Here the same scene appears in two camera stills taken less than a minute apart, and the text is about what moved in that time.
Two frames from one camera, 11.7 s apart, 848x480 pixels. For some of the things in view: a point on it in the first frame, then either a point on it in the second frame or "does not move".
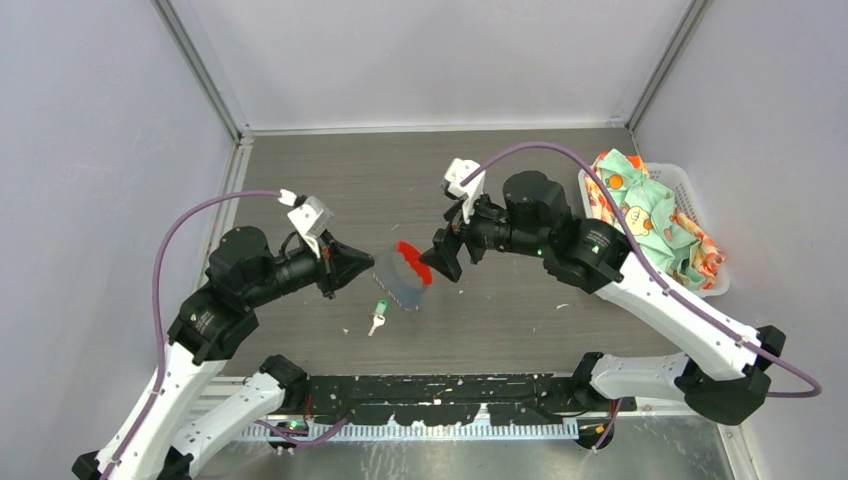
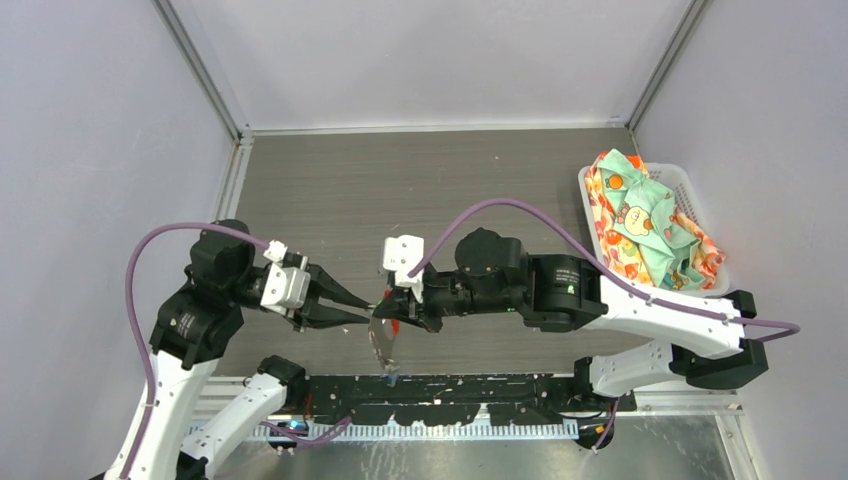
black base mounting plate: x=449 y=399 does not move
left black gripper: x=345 y=264 to x=324 y=313
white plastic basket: x=689 y=204 does not move
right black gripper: x=442 y=255 to x=397 y=303
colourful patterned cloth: x=670 y=236 does not move
